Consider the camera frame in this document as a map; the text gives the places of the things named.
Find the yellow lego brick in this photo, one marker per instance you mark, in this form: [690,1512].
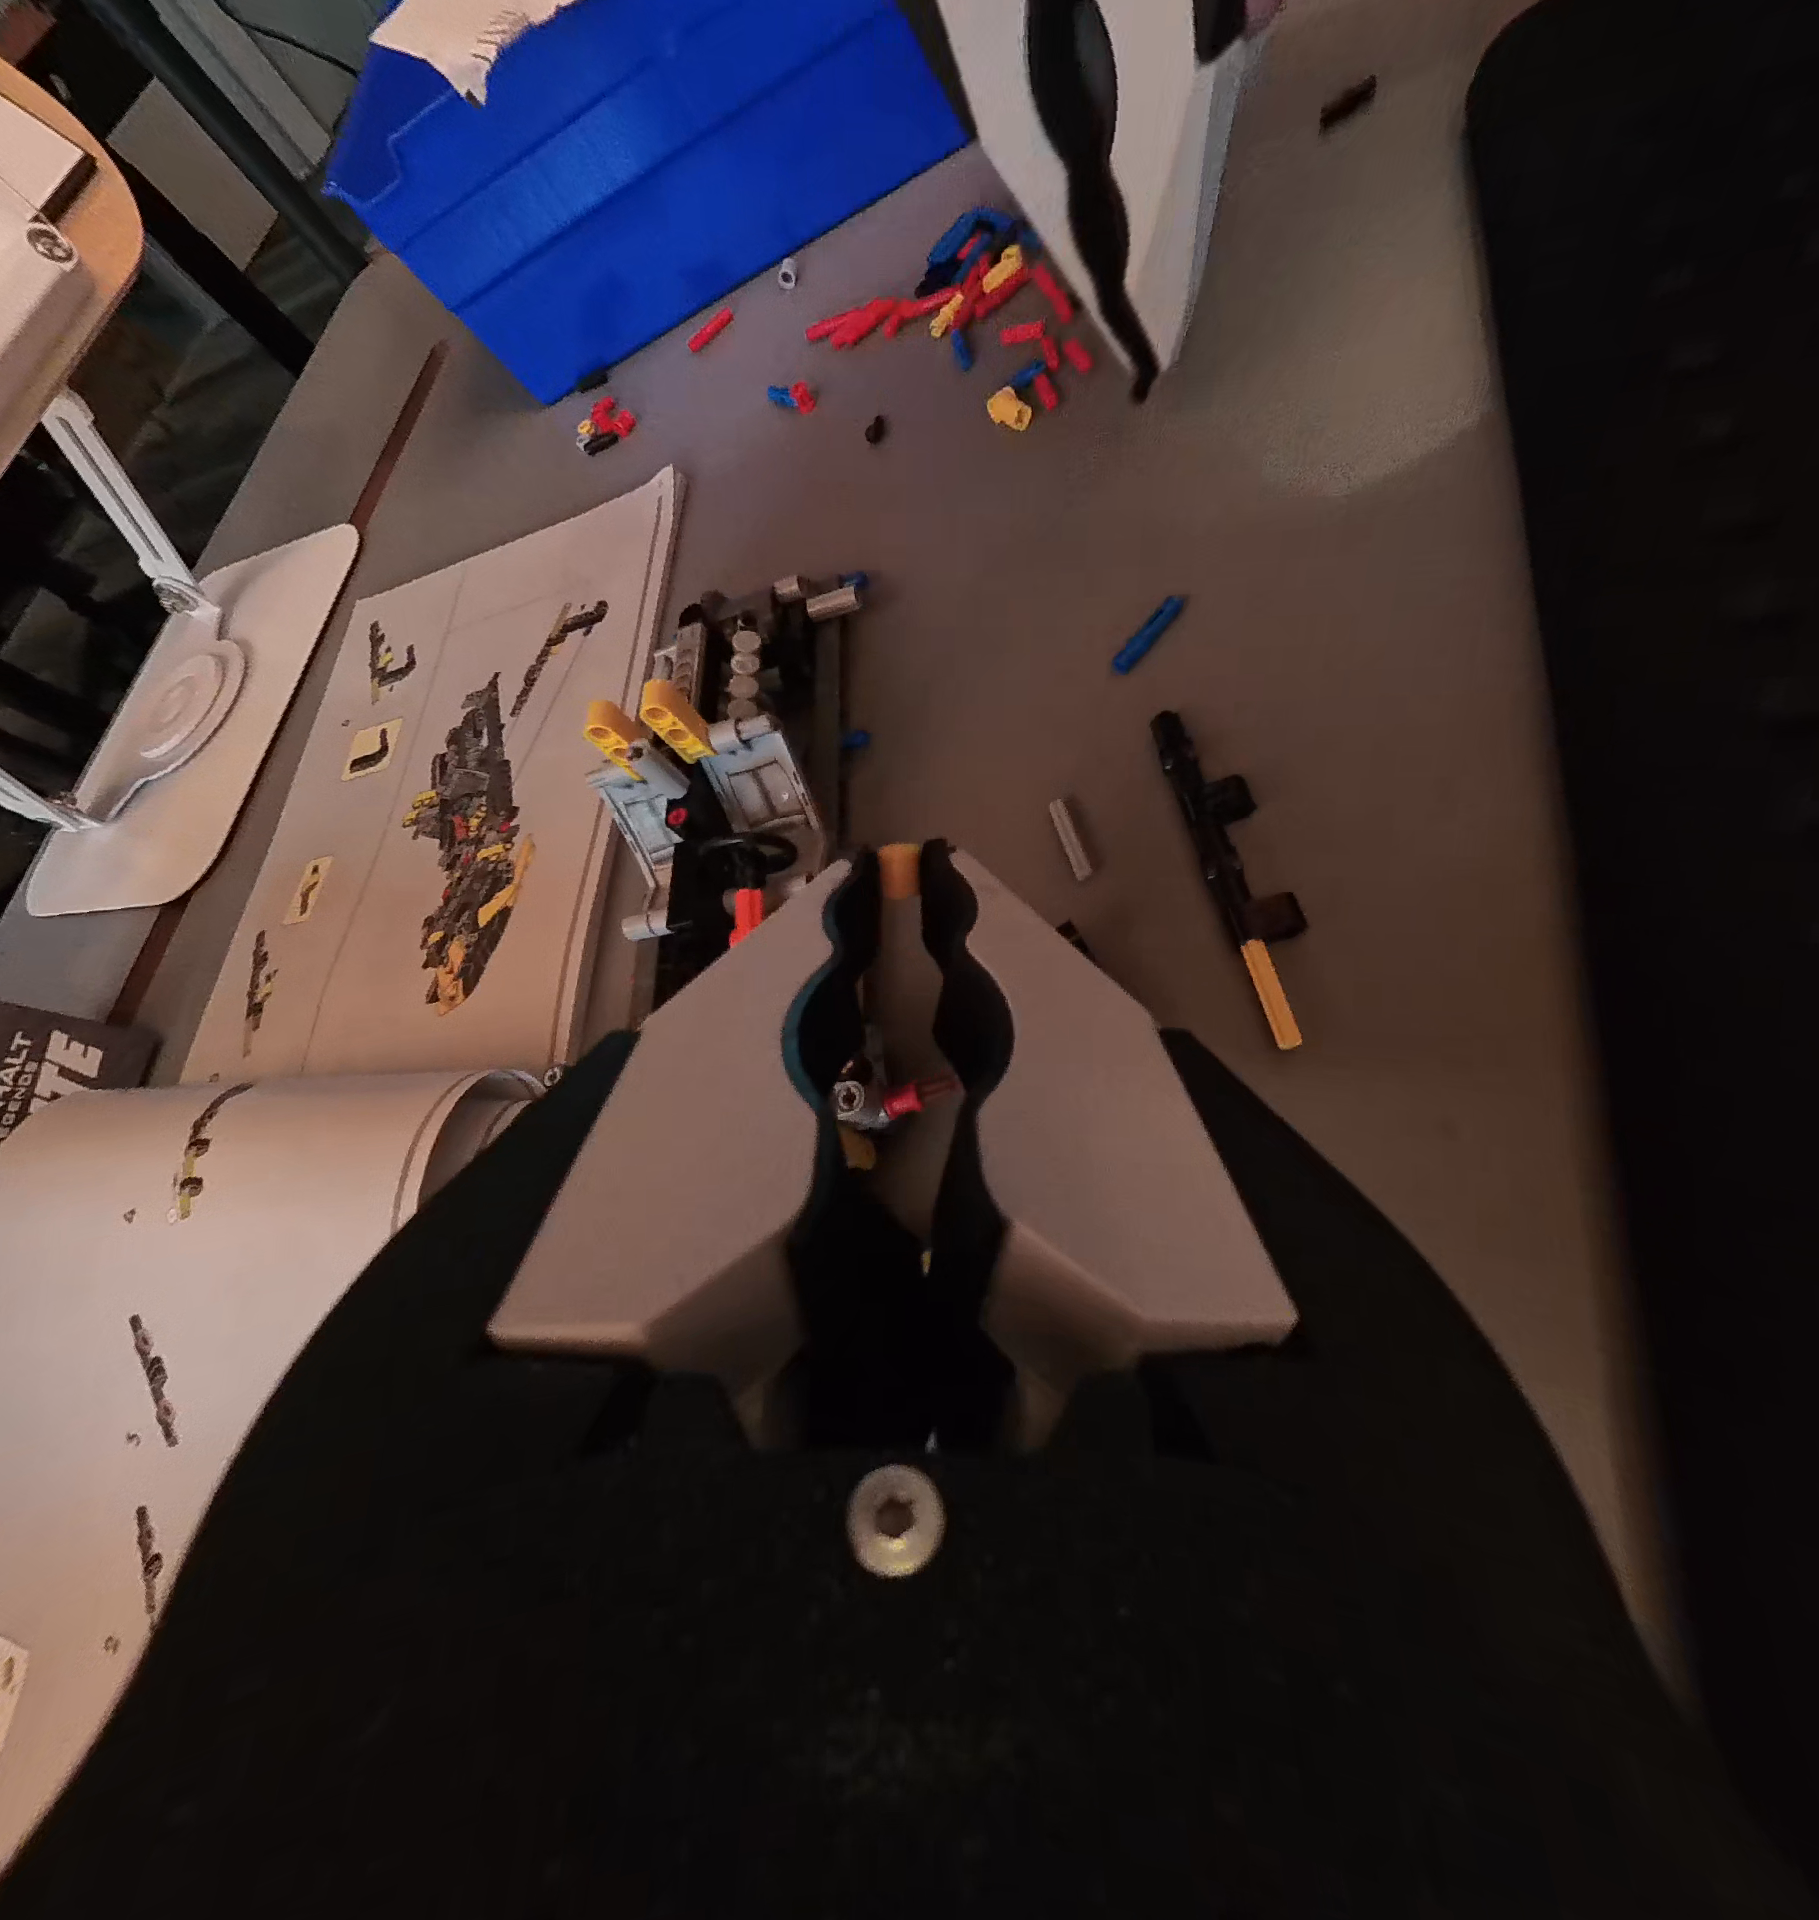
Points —
[896,872]

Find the red and black lego pieces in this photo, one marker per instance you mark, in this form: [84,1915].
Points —
[608,425]

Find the pile of red blue pins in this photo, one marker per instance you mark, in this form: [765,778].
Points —
[882,318]

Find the black oval lego piece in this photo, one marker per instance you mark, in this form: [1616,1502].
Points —
[1072,940]

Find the lego instruction booklet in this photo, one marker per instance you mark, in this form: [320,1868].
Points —
[131,1272]

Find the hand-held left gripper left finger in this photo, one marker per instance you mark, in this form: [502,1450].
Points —
[657,1183]

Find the lego set box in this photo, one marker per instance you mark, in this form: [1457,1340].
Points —
[25,1080]

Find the lego car chassis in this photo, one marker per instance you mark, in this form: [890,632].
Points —
[762,778]

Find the white document stand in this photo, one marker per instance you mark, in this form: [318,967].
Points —
[206,708]

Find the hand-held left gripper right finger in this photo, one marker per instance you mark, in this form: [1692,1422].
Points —
[1135,1183]

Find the blue plastic bin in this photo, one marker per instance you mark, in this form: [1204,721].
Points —
[622,180]

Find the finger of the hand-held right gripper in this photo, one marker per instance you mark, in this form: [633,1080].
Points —
[1172,180]
[997,72]

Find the crumpled white paper bags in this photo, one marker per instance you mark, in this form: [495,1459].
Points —
[461,38]

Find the black lego connector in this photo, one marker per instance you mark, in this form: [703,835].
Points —
[1215,837]

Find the blue and red lego pin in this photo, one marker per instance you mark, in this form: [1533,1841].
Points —
[792,397]

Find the small black lego piece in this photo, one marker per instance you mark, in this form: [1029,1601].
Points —
[1347,100]

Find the black perforated panel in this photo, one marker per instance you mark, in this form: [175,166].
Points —
[1673,601]

